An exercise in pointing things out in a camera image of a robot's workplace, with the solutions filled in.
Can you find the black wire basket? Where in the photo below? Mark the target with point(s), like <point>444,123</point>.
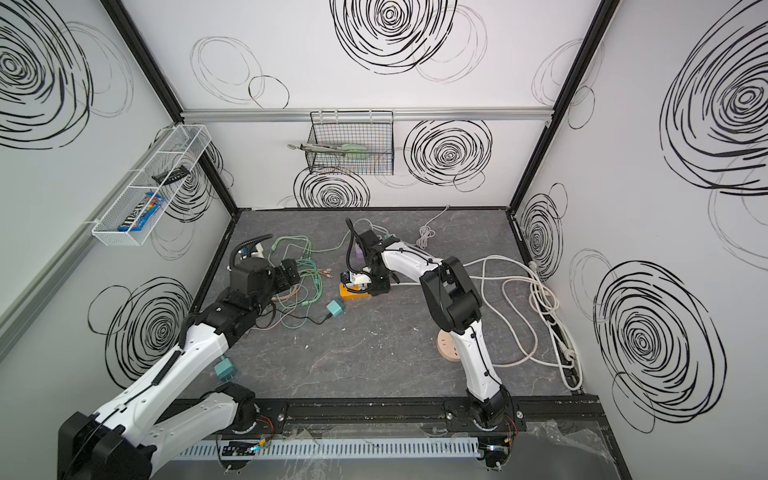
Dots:
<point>356,141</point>

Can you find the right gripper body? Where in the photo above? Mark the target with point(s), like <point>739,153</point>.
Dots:
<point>372,280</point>

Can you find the purple power strip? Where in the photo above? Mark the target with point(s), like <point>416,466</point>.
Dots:
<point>357,258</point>

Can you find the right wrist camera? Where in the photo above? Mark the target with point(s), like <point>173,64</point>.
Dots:
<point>355,280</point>

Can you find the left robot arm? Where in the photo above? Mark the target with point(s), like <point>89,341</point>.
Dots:
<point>126,438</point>

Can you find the teal charger plug front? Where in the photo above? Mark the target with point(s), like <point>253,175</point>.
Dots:
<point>225,370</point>

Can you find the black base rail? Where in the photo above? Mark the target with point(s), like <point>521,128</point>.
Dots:
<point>435,415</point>

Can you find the orange power strip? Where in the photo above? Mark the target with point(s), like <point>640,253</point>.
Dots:
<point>348,294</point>

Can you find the teal charger plug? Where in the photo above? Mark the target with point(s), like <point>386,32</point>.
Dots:
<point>225,370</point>
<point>335,308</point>

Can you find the round pink power strip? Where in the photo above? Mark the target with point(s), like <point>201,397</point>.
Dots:
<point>446,347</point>

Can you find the grey slotted cable duct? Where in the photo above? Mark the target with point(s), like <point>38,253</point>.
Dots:
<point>342,449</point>

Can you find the white wire shelf basket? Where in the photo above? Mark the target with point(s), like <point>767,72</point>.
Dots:
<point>185,201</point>

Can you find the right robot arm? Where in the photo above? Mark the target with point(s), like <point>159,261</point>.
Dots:
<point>374,263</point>

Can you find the blue candy packet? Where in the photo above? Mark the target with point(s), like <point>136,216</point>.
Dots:
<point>142,212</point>

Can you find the green tongs in basket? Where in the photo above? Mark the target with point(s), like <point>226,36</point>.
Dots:
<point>346,150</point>

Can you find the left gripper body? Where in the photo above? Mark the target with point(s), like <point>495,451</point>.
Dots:
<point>287,274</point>

